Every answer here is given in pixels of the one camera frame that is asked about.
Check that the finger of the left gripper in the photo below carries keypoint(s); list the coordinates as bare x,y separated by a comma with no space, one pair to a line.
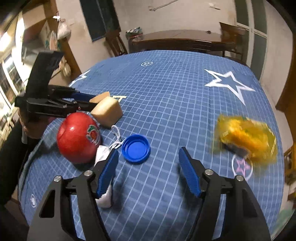
78,94
81,107

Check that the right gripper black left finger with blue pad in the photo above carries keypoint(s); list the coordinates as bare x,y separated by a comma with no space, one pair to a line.
53,219

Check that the person left hand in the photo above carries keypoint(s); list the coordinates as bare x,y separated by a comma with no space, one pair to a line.
36,127

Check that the red apple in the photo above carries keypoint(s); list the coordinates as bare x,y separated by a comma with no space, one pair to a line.
78,138

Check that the tan sponge block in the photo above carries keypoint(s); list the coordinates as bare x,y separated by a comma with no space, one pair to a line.
107,110

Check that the white face mask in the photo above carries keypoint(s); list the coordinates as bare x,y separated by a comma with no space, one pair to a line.
108,165

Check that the dark wooden chair left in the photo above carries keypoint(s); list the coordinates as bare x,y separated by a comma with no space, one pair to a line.
115,42

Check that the dark wooden chair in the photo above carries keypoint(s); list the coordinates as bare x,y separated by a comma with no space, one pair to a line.
239,37
115,42

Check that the blue plastic bottle cap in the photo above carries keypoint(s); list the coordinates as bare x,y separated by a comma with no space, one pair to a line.
136,149

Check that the yellow crumpled plastic wrapper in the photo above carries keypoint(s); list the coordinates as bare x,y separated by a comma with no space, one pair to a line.
250,139

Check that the dark blue window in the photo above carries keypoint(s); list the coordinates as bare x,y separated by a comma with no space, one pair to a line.
100,17

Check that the dark round wooden table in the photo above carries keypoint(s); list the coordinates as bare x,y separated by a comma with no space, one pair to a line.
184,40

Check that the white glass double door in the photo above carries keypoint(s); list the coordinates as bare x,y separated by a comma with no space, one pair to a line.
251,16

